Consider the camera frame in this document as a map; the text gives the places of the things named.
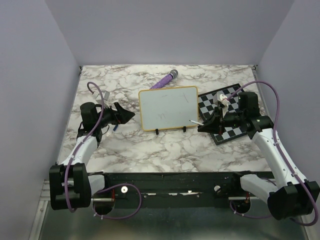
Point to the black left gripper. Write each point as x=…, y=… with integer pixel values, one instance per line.
x=121, y=116

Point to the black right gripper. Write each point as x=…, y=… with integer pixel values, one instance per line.
x=215, y=124

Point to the white marker pen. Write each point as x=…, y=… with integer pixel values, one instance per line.
x=196, y=122

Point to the yellow framed whiteboard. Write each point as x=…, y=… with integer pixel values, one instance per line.
x=168, y=108

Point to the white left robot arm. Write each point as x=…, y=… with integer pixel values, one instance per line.
x=70, y=185

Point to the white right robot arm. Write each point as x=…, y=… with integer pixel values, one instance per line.
x=291, y=194

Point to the purple glitter microphone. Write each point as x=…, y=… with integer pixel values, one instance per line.
x=165, y=80

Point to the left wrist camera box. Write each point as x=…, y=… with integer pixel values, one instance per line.
x=103, y=97

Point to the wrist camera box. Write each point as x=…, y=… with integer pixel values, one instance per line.
x=221, y=100
x=103, y=97

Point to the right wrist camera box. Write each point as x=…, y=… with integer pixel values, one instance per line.
x=221, y=100

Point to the wire whiteboard stand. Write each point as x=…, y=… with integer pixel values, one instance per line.
x=169, y=130

